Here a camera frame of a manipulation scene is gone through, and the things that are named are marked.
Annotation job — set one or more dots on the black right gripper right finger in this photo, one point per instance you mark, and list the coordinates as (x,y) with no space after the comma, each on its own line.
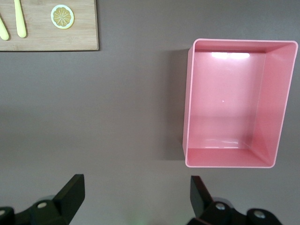
(199,199)

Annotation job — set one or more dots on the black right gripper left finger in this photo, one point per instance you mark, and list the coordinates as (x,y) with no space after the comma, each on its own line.
(70,199)

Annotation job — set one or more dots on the pink plastic bin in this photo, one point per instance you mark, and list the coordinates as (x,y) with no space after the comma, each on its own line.
(225,105)

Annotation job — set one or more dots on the wooden cutting board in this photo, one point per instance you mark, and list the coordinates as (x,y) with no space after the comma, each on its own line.
(77,37)

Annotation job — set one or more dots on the yellow plastic knife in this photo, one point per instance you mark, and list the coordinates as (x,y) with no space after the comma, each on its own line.
(3,34)

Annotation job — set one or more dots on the yellow plastic fork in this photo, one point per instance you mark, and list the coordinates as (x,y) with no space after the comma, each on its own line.
(20,25)

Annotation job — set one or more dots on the lemon slice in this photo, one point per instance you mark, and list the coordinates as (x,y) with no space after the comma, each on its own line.
(62,17)

